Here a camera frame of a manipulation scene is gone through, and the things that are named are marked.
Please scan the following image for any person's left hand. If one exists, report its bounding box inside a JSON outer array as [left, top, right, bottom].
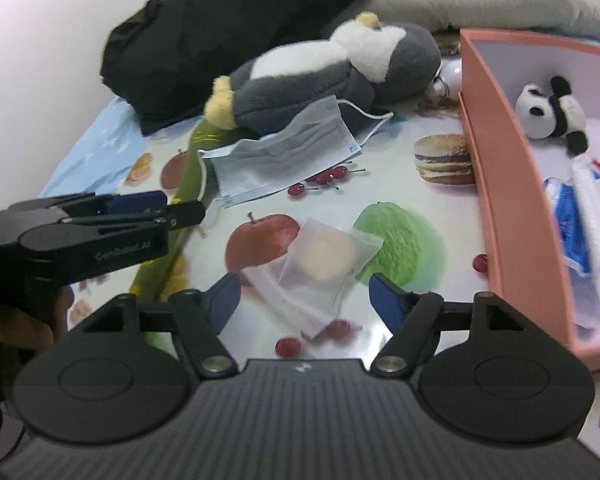
[[0, 284, 75, 363]]

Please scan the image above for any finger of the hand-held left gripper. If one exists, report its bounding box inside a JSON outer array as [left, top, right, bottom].
[[7, 191, 169, 222], [64, 200, 207, 235]]

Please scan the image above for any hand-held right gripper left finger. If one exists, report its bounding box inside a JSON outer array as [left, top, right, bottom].
[[72, 272, 242, 378]]

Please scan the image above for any blue face mask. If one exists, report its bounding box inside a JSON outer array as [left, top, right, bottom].
[[197, 94, 396, 208]]

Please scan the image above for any blue snack packet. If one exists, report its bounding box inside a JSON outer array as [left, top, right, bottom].
[[544, 176, 595, 276]]

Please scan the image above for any black jacket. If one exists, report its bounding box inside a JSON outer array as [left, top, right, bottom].
[[99, 0, 393, 136]]

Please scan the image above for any grey penguin plush toy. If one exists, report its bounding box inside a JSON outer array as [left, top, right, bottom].
[[204, 11, 442, 133]]

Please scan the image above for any pink cardboard box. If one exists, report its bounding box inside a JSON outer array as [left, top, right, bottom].
[[457, 29, 600, 373]]

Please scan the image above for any small panda plush toy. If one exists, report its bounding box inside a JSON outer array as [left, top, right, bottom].
[[515, 76, 590, 156]]

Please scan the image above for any translucent round pastry packet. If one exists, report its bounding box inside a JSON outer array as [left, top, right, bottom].
[[245, 217, 385, 341]]

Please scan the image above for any food print sheet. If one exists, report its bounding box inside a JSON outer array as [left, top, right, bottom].
[[40, 30, 600, 461]]

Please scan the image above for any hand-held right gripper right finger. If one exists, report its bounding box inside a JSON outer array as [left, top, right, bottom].
[[369, 272, 528, 376]]

